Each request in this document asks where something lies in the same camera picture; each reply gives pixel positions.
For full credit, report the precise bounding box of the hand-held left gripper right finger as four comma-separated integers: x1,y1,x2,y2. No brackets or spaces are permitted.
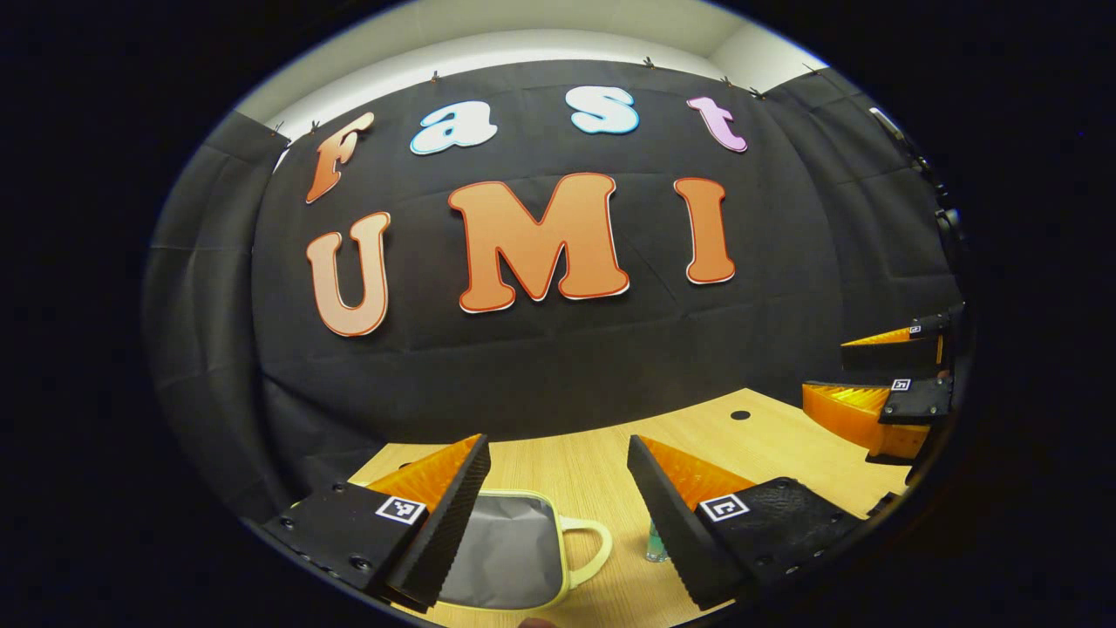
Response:
626,434,864,611

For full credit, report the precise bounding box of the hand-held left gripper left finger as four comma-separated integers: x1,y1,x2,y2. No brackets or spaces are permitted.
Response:
262,433,492,611

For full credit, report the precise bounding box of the black backdrop cloth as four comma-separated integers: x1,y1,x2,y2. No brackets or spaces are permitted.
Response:
142,59,970,524

